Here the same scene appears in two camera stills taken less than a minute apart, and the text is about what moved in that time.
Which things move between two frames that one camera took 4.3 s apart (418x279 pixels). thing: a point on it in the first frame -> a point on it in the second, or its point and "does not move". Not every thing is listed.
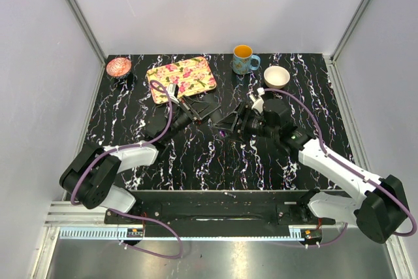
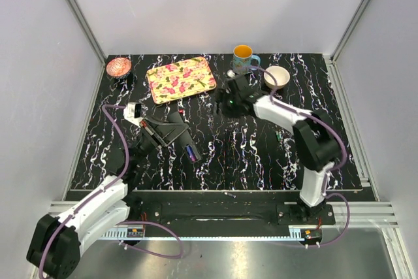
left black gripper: x=199 y=110 -> x=162 y=133
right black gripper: x=230 y=122 -> x=222 y=98
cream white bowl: x=276 y=77 does not move
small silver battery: x=229 y=194 does not move
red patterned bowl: x=118 y=66 does not move
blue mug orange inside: x=243 y=60 does not move
